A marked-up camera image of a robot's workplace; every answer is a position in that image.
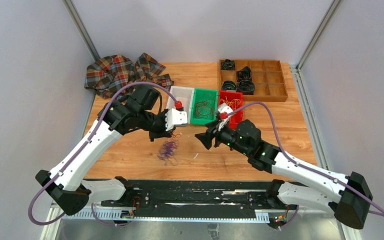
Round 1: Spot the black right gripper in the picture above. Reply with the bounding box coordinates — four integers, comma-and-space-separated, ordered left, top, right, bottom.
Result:
194, 118, 250, 156

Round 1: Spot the coloured wire bundle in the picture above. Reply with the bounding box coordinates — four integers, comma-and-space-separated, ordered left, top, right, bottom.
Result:
157, 136, 180, 167

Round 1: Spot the yellow wire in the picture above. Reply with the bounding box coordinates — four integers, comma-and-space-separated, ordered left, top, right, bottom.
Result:
219, 97, 235, 112
228, 97, 243, 110

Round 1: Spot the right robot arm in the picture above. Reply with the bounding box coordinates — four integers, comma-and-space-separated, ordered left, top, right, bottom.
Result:
195, 120, 373, 230

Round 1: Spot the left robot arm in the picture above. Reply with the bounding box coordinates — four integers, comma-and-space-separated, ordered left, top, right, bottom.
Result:
28, 81, 176, 222

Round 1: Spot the green plastic bin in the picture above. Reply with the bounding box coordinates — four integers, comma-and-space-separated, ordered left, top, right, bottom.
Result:
190, 88, 219, 126

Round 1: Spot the white plastic bin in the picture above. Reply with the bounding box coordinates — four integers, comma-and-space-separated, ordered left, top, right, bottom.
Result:
170, 86, 195, 116

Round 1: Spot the red plastic bin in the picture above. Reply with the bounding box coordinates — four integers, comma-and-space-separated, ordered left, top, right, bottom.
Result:
217, 90, 244, 129

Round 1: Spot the plaid flannel shirt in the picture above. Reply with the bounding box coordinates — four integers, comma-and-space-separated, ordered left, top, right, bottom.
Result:
84, 53, 174, 99

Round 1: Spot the wooden compartment tray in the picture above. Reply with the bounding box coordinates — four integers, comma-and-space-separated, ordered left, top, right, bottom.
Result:
218, 58, 289, 102

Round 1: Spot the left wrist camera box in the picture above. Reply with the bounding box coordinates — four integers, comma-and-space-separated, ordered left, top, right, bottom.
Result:
165, 108, 188, 132

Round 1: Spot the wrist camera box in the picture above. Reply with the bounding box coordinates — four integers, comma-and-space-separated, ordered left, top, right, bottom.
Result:
165, 108, 188, 132
216, 103, 234, 132

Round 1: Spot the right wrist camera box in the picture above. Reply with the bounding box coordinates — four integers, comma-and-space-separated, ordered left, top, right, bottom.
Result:
216, 103, 234, 132

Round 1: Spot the black coiled cable lower-left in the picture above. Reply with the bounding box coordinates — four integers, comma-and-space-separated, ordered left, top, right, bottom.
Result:
221, 80, 238, 92

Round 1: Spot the black coiled cable lower-right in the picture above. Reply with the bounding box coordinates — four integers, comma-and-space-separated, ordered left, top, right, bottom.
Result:
236, 79, 256, 96

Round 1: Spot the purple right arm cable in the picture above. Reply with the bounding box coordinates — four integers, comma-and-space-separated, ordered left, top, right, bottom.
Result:
220, 101, 384, 227

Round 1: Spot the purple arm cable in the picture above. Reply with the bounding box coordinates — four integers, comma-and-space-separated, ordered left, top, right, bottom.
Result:
220, 101, 384, 227
27, 81, 184, 227

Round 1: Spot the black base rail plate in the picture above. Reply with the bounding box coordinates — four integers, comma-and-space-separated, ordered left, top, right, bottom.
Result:
69, 178, 299, 220

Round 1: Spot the black coiled cable middle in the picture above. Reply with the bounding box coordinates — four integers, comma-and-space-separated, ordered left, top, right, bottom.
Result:
235, 66, 253, 82

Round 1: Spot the black coiled cable top-left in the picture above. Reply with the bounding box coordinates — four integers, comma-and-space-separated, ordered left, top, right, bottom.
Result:
220, 58, 237, 71

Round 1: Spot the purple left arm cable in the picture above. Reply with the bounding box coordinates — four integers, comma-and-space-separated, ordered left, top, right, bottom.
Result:
27, 81, 184, 227

